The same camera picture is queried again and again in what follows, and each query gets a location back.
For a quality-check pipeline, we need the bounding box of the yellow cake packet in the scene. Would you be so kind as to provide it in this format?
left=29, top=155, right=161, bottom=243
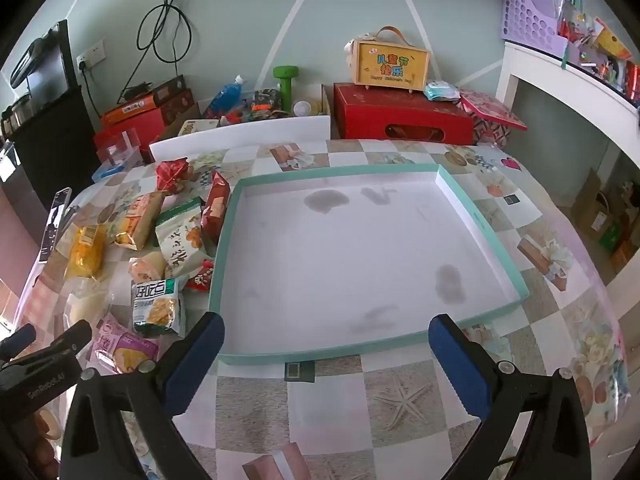
left=64, top=224, right=110, bottom=281

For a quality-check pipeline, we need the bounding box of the brown bun clear packet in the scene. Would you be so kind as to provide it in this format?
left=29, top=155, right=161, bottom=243
left=129, top=252, right=166, bottom=285

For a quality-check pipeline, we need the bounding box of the printed checkered tablecloth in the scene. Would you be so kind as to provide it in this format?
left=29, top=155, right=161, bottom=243
left=10, top=137, right=628, bottom=480

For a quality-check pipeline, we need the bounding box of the small red snack packet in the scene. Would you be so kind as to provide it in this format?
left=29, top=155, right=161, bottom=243
left=185, top=260, right=216, bottom=292

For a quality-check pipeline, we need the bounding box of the wet wipes pack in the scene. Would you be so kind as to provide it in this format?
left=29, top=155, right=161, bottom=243
left=424, top=80, right=461, bottom=103

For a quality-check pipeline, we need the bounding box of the yellow card box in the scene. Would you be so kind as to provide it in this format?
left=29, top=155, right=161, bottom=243
left=177, top=119, right=221, bottom=137

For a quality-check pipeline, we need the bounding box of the tall red snack packet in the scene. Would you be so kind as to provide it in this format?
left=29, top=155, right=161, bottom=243
left=200, top=170, right=232, bottom=247

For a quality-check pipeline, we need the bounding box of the orange white bread roll packet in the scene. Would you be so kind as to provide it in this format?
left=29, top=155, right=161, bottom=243
left=111, top=191, right=166, bottom=251

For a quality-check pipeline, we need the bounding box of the person's left hand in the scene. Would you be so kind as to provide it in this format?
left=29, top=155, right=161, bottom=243
left=30, top=406, right=63, bottom=467

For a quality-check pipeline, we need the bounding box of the red box with string handle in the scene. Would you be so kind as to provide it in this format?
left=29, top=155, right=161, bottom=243
left=94, top=90, right=196, bottom=161

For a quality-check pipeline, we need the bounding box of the brown cardboard box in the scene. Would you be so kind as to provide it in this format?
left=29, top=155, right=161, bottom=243
left=571, top=167, right=610, bottom=241

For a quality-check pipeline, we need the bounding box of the tan cartoon carton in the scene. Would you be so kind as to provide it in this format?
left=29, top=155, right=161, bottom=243
left=344, top=26, right=431, bottom=92

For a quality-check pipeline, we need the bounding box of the black cable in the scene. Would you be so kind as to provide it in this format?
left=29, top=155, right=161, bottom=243
left=120, top=0, right=193, bottom=106

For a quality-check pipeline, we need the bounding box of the white wall socket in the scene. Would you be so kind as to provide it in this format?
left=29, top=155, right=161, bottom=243
left=75, top=40, right=107, bottom=73

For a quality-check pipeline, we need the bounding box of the red gift box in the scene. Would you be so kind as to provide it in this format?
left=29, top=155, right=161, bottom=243
left=334, top=82, right=475, bottom=146

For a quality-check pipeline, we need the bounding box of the white shelf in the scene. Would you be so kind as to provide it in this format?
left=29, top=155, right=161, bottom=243
left=495, top=40, right=640, bottom=181

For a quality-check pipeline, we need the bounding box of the black appliance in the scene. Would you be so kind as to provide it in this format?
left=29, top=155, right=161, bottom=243
left=11, top=20, right=76, bottom=106

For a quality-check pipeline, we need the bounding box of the clear plastic box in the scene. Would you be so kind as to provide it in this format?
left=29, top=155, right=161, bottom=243
left=95, top=127, right=143, bottom=168

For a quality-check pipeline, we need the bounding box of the orange carton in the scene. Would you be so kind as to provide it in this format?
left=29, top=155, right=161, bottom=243
left=100, top=75, right=188, bottom=128

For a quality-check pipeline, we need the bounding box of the pile of colourful packets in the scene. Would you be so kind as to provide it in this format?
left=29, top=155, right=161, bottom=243
left=552, top=0, right=640, bottom=106

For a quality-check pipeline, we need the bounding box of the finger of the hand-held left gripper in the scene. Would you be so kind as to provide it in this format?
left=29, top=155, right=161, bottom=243
left=36, top=320, right=94, bottom=367
left=0, top=323, right=39, bottom=361

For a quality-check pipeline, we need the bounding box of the pink snack packet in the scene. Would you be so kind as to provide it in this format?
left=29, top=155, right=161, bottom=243
left=89, top=312, right=161, bottom=375

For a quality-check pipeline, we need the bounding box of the red flower snack packet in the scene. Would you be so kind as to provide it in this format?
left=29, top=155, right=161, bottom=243
left=155, top=157, right=193, bottom=196

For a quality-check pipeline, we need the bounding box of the pink box lid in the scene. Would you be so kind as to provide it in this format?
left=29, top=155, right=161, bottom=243
left=457, top=87, right=528, bottom=133

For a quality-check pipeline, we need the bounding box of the white tray with teal rim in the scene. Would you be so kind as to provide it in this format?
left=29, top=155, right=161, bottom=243
left=207, top=164, right=529, bottom=367

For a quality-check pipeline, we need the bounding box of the green dumbbell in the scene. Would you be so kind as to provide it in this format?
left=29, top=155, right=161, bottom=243
left=273, top=65, right=300, bottom=113

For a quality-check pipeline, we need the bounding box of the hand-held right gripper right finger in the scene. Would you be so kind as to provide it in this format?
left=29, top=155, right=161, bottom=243
left=428, top=314, right=593, bottom=480

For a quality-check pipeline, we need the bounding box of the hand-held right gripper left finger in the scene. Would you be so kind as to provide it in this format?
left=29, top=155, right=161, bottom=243
left=60, top=311, right=226, bottom=480

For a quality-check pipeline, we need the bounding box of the pale bun clear packet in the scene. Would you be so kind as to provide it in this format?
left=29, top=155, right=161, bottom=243
left=65, top=287, right=113, bottom=326

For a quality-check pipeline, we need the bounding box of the black cabinet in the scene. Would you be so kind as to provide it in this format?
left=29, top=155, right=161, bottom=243
left=0, top=85, right=101, bottom=211

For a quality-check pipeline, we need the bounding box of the white board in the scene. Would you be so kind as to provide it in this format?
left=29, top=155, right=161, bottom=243
left=149, top=115, right=332, bottom=163

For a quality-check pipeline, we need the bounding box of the blue plastic bottle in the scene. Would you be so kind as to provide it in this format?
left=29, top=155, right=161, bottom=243
left=202, top=75, right=246, bottom=118

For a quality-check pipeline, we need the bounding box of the purple file holder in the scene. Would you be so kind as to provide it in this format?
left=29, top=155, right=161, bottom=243
left=500, top=0, right=571, bottom=58

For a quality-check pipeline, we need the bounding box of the green white cracker packet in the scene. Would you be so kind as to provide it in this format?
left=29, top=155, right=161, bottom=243
left=131, top=277, right=187, bottom=338

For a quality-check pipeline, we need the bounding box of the green white snack packet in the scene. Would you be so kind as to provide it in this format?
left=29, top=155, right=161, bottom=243
left=155, top=197, right=208, bottom=283

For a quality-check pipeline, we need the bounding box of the pile of small toys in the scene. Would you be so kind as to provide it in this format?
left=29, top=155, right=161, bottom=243
left=220, top=87, right=283, bottom=123

